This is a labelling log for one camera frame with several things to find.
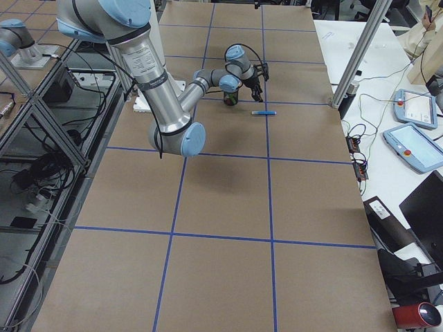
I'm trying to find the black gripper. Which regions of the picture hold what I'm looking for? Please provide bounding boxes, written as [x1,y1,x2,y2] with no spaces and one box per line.
[241,62,269,102]

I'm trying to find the red cylinder bottle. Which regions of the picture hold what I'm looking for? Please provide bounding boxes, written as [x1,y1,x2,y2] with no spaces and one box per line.
[392,302,442,329]

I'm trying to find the aluminium frame post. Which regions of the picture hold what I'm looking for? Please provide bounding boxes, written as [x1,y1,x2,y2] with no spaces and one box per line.
[329,0,392,109]

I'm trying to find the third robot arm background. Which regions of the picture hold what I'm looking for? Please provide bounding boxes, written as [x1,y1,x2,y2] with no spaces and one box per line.
[1,19,51,69]

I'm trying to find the blue teach pendant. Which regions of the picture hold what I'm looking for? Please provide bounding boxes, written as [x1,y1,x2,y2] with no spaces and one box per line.
[382,122,442,174]
[393,89,438,130]

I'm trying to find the black laptop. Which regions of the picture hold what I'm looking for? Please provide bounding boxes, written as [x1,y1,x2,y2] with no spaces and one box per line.
[399,171,442,268]

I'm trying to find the black mesh pen cup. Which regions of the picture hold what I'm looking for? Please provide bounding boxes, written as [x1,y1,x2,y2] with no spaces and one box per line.
[223,90,239,107]

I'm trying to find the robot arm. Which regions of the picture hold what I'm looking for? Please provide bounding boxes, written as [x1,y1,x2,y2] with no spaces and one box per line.
[57,1,269,157]

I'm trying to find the person in beige clothes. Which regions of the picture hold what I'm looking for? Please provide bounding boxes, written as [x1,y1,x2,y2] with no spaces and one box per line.
[398,1,442,84]

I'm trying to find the blue teach pendant far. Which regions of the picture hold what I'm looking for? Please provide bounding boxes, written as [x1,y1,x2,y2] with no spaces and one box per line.
[393,89,438,130]

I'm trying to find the black usb hub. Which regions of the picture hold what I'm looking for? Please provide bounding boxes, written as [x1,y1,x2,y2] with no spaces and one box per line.
[345,136,369,183]

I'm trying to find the blue teach pendant near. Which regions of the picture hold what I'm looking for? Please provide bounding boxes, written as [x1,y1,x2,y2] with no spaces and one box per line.
[382,122,442,174]

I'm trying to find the blue highlighter pen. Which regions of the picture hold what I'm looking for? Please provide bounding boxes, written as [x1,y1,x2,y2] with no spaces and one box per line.
[251,111,277,116]

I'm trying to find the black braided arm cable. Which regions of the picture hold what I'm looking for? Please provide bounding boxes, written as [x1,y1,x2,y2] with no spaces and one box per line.
[224,44,269,75]

